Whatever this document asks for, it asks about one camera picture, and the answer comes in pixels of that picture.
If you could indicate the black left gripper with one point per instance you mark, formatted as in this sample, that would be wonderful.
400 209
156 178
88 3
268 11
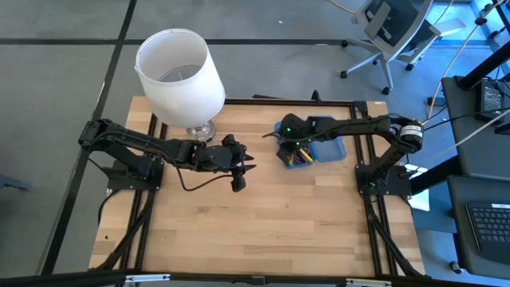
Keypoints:
221 157

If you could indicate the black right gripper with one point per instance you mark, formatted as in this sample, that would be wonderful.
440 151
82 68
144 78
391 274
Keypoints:
289 149

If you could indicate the yellow brite liner highlighter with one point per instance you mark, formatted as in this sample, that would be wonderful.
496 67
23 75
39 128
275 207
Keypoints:
306 154

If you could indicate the blue plastic pencil box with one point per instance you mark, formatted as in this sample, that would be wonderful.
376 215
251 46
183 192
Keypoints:
330 151

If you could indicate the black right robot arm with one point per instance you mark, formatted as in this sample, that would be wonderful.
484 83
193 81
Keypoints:
358 125

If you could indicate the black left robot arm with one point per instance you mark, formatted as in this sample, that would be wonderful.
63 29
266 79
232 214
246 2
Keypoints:
139 141

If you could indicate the white shade silver table lamp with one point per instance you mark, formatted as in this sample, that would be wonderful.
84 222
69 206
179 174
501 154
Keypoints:
179 79

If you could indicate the black rig strut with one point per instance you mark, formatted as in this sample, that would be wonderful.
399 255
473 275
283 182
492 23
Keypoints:
434 175
484 65

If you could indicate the grey office chair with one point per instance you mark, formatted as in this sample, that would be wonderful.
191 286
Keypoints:
394 24

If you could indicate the dark grey desk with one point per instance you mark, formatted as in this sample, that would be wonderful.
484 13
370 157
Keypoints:
466 139
462 239

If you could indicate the black rig crossbar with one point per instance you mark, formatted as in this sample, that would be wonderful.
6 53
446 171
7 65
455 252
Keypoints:
79 279

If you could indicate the black power adapter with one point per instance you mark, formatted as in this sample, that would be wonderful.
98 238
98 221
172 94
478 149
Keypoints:
490 101

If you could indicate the black keyboard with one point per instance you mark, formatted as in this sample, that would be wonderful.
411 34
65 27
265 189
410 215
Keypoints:
492 231

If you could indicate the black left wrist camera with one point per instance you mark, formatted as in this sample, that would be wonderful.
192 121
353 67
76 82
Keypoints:
239 184

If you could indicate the black table frame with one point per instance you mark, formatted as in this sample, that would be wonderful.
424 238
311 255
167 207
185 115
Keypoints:
279 102

